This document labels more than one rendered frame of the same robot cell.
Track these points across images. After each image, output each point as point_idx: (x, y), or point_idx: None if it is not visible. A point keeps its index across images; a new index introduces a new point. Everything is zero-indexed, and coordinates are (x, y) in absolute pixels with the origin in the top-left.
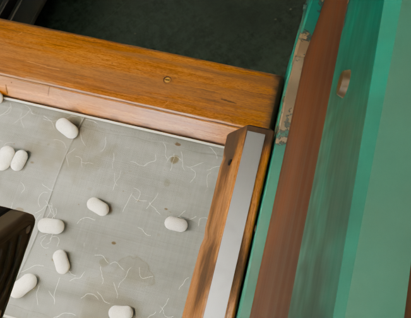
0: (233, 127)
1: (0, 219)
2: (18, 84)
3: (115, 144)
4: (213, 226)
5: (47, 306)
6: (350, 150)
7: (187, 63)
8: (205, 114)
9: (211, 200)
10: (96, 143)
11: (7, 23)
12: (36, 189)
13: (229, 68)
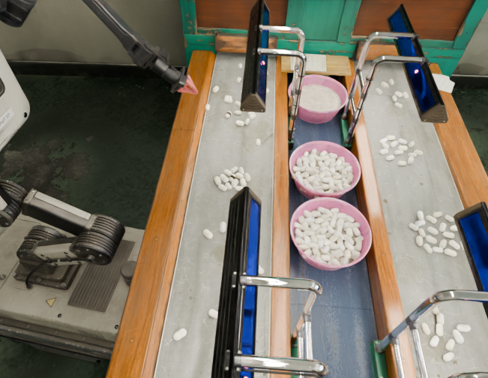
0: (210, 56)
1: (252, 7)
2: (202, 100)
3: (218, 81)
4: (241, 44)
5: (269, 87)
6: None
7: (191, 65)
8: (207, 61)
9: (231, 62)
10: (219, 85)
11: (180, 104)
12: (236, 94)
13: (192, 58)
